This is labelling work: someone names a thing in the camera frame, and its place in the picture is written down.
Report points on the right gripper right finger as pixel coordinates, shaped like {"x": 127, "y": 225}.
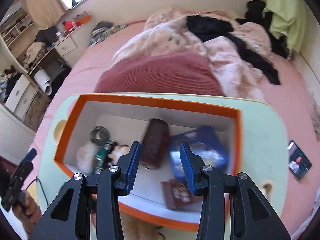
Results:
{"x": 251, "y": 215}

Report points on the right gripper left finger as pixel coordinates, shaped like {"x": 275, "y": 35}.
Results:
{"x": 68, "y": 216}

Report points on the green toy car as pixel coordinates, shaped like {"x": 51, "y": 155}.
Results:
{"x": 102, "y": 160}

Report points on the brown small carton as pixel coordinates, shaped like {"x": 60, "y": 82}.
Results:
{"x": 176, "y": 195}

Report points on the blue tin box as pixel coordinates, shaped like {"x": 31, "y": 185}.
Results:
{"x": 202, "y": 141}

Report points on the fluffy fur pompom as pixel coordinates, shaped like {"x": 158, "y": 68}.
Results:
{"x": 85, "y": 157}

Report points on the dark red glasses case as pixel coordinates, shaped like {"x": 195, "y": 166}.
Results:
{"x": 155, "y": 144}

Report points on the orange cardboard box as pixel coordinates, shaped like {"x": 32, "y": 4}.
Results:
{"x": 126, "y": 118}

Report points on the doll figure keychain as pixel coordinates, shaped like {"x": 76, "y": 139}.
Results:
{"x": 117, "y": 152}

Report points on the person's left hand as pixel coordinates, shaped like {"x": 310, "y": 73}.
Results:
{"x": 29, "y": 215}

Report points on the white desk with drawers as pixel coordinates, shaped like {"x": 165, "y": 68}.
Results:
{"x": 51, "y": 49}

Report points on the smartphone with video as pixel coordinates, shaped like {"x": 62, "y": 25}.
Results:
{"x": 299, "y": 164}

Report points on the dark red pillow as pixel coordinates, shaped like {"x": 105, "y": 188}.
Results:
{"x": 180, "y": 73}

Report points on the white paper roll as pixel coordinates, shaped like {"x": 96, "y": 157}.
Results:
{"x": 43, "y": 81}

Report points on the folded clothes pile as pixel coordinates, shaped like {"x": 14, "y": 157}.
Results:
{"x": 103, "y": 30}

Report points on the black clothes on bed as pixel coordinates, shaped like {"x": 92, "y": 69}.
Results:
{"x": 207, "y": 28}

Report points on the bookshelf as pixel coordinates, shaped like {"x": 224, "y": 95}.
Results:
{"x": 18, "y": 32}

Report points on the orange tray on desk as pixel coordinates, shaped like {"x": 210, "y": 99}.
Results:
{"x": 80, "y": 20}

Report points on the green hanging cloth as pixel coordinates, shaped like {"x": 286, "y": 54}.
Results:
{"x": 289, "y": 20}

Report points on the beige curtain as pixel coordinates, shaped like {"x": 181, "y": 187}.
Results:
{"x": 45, "y": 13}

